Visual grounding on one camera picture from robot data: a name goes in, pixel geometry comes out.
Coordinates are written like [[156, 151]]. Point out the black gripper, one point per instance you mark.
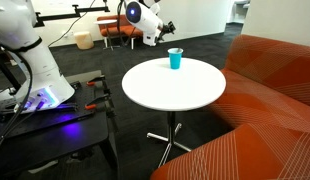
[[163, 30]]

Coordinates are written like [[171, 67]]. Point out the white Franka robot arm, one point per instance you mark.
[[28, 50]]

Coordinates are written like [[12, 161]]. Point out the blue plastic cup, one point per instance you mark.
[[175, 60]]

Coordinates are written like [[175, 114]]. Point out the small orange lounge sofa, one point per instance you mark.
[[111, 31]]

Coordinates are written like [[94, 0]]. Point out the small white side table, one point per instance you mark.
[[106, 22]]

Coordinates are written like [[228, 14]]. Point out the beige round stool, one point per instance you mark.
[[84, 40]]

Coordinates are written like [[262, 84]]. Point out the orange black spring clamp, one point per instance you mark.
[[98, 100], [95, 81]]

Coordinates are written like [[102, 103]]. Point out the orange patterned sofa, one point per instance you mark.
[[261, 106]]

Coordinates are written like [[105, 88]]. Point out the black workbench table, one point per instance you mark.
[[45, 146]]

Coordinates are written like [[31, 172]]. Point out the white floor object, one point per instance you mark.
[[43, 166]]

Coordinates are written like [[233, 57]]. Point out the white round pedestal table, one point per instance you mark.
[[175, 90]]

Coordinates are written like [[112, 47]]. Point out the white wall socket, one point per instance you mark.
[[68, 33]]

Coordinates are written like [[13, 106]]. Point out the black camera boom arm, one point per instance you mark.
[[61, 16]]

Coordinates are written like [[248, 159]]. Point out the black stand post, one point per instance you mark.
[[6, 75]]

